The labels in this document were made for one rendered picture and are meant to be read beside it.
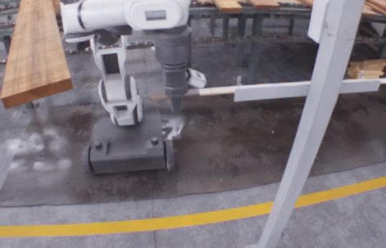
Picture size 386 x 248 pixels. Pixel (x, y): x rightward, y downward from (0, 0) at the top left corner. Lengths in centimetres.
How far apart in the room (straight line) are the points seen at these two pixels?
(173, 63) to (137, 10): 15
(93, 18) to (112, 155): 119
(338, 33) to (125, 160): 139
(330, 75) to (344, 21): 15
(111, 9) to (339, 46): 54
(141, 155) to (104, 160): 23
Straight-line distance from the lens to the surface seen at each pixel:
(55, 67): 119
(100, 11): 66
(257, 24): 243
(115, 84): 150
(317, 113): 82
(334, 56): 74
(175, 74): 66
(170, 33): 62
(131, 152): 174
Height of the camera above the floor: 141
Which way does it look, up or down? 38 degrees down
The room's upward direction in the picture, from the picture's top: straight up
